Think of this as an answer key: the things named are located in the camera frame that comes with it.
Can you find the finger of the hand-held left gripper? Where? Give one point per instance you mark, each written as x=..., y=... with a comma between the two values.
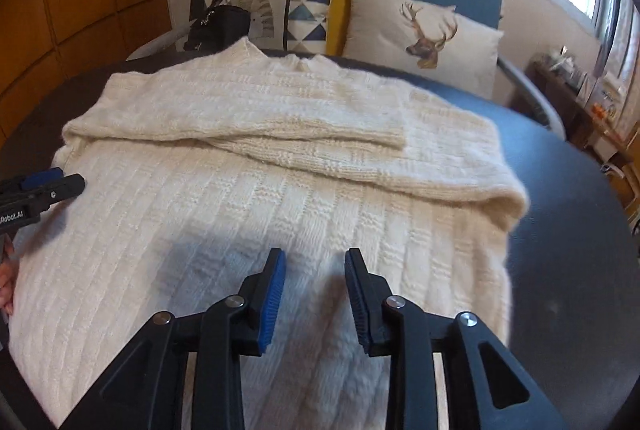
x=42, y=177
x=60, y=190

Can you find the black handbag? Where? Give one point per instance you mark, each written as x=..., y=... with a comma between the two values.
x=225, y=27

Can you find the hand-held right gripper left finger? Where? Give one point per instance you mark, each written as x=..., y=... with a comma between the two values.
x=272, y=305

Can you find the triangle pattern pillow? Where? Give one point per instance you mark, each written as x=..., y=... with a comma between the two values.
x=310, y=15

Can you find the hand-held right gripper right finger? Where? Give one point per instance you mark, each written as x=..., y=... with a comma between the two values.
x=357, y=305

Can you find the cream knitted sweater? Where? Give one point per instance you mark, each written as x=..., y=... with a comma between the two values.
x=250, y=190

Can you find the white box with papers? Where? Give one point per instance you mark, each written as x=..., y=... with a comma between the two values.
x=610, y=92

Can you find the person's left hand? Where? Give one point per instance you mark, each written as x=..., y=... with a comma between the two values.
x=6, y=285

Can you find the deer print pillow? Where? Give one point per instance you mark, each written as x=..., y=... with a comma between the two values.
x=375, y=35

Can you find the small orange fruits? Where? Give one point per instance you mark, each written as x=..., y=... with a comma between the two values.
x=602, y=109

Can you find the wooden side shelf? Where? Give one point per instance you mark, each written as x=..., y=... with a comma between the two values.
x=565, y=110

